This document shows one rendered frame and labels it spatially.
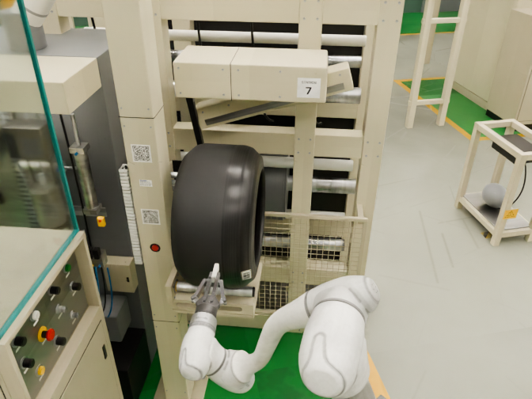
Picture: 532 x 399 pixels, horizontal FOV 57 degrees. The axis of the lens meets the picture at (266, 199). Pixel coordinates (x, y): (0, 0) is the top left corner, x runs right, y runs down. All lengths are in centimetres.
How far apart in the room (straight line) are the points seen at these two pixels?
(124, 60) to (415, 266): 271
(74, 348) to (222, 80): 117
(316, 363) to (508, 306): 274
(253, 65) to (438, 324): 216
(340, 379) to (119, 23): 128
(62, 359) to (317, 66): 145
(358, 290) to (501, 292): 266
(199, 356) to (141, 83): 94
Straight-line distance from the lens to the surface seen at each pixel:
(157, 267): 224
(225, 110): 221
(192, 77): 204
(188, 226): 182
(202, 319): 166
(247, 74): 199
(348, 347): 114
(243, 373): 166
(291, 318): 136
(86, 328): 211
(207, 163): 188
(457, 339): 340
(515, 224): 435
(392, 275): 371
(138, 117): 187
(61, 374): 199
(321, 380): 113
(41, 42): 229
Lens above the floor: 236
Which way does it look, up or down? 32 degrees down
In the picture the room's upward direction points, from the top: straight up
